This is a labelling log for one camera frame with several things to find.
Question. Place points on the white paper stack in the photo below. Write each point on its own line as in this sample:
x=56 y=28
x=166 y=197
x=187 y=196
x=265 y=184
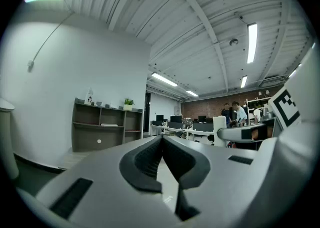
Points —
x=108 y=124

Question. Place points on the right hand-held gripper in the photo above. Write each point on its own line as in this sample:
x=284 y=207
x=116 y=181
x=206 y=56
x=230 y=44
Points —
x=307 y=84

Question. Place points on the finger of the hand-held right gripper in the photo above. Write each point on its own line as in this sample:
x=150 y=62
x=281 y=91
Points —
x=230 y=134

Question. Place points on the round ceiling smoke detector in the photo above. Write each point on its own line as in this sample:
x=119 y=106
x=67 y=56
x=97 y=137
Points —
x=233 y=42

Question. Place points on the white storage rack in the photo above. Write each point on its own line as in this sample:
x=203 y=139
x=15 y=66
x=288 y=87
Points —
x=260 y=102

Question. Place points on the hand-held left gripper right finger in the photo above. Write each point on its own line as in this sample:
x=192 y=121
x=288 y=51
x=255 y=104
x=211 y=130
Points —
x=220 y=184

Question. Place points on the beige cylinder column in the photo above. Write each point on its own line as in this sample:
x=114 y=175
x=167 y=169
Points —
x=6 y=142

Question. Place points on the grey wall conduit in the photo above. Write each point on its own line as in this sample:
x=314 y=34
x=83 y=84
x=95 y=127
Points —
x=47 y=40

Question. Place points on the black computer monitor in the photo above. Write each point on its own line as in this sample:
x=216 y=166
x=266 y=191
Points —
x=159 y=117
x=176 y=119
x=202 y=118

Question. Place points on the white penguin print container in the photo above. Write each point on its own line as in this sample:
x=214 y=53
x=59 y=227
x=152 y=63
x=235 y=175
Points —
x=88 y=98

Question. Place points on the grey wooden shelf unit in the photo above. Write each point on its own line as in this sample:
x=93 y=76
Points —
x=85 y=143

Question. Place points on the small green potted plant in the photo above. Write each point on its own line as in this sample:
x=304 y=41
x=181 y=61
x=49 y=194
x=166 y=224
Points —
x=128 y=103

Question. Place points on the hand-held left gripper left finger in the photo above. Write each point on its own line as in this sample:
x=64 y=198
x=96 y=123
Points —
x=105 y=187

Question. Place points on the long white office desk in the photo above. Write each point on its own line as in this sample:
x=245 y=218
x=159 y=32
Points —
x=180 y=131

